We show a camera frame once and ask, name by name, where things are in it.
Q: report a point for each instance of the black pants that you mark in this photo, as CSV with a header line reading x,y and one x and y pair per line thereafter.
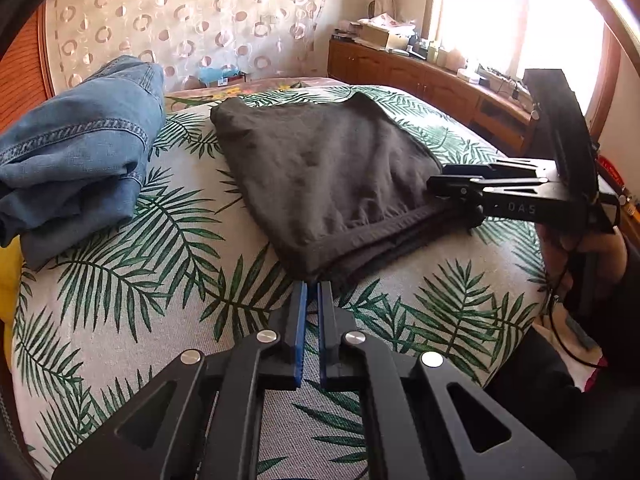
x,y
325,170

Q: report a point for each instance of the cardboard box with blue cloth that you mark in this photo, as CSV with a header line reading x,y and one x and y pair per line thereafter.
x,y
220,77

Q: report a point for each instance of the wooden low cabinet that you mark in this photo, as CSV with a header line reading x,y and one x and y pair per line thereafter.
x,y
400,75

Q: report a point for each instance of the person's dark clothing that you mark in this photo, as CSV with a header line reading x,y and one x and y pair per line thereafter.
x,y
540,410

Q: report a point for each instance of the floral printed cloth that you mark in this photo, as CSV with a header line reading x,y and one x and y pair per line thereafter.
x,y
390,20

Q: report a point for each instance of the wooden slatted wardrobe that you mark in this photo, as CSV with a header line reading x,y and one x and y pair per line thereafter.
x,y
20,85

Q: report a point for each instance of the yellow plush toy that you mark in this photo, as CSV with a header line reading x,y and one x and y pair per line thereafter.
x,y
9,285

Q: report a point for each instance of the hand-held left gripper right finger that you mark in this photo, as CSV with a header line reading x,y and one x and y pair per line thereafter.
x,y
325,330

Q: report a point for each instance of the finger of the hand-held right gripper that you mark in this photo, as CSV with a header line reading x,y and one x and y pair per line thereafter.
x,y
460,187
475,171

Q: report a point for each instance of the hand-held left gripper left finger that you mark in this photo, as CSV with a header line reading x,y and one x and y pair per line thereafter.
x,y
300,330

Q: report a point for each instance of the window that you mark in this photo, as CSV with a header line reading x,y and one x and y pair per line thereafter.
x,y
500,20

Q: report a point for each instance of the red item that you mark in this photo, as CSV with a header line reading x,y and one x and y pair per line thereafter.
x,y
617,175

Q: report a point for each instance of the person's right hand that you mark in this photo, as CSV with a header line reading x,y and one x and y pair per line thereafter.
x,y
609,260

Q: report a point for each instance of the floral blanket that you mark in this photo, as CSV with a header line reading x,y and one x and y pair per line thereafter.
x,y
210,95

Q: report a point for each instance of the sheer circle pattern curtain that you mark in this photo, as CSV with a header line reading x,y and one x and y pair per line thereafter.
x,y
175,20

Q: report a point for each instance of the beige box on cabinet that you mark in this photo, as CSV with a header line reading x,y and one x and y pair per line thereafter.
x,y
380,36

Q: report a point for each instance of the blue jeans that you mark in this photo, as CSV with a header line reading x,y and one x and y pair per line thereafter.
x,y
75,160

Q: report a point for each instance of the bed with leaf-print sheet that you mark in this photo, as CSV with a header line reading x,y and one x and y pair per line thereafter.
x,y
150,310

